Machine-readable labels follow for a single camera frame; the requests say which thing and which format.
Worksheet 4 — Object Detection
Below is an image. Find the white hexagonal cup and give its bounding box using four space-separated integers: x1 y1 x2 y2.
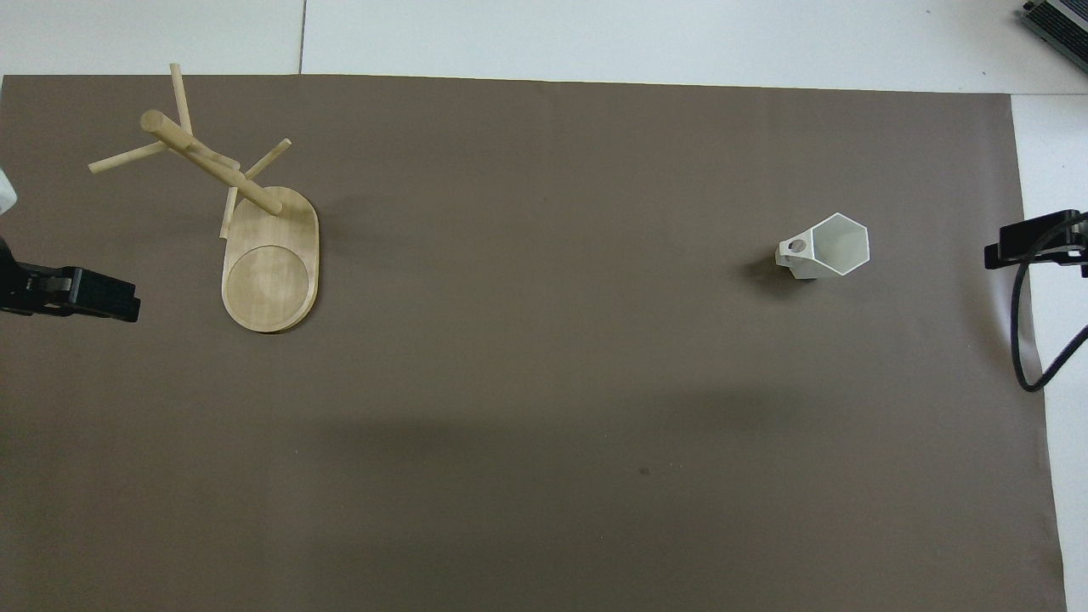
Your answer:
775 212 871 281

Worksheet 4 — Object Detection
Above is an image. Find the black cable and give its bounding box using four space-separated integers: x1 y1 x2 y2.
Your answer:
1009 212 1088 394

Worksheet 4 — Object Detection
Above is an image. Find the wooden cup rack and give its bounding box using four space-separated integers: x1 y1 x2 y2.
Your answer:
88 63 320 334

